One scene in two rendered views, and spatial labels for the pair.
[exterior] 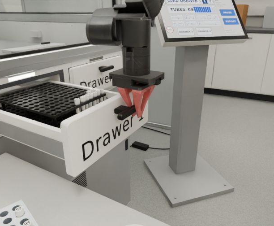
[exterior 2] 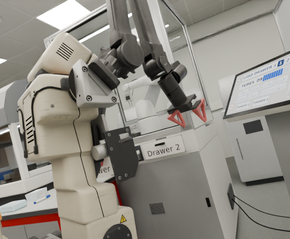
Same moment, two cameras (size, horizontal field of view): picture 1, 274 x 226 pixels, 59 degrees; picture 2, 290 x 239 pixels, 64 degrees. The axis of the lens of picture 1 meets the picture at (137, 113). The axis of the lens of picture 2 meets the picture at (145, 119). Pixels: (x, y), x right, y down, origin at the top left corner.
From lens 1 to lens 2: 1.57 m
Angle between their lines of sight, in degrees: 86
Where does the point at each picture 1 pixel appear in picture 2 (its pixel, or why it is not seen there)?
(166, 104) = not seen: outside the picture
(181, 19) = (245, 93)
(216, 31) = (274, 98)
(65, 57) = (140, 140)
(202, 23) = (263, 91)
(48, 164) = (137, 188)
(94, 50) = (159, 134)
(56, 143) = not seen: hidden behind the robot
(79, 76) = (146, 148)
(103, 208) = not seen: hidden behind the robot
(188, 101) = not seen: outside the picture
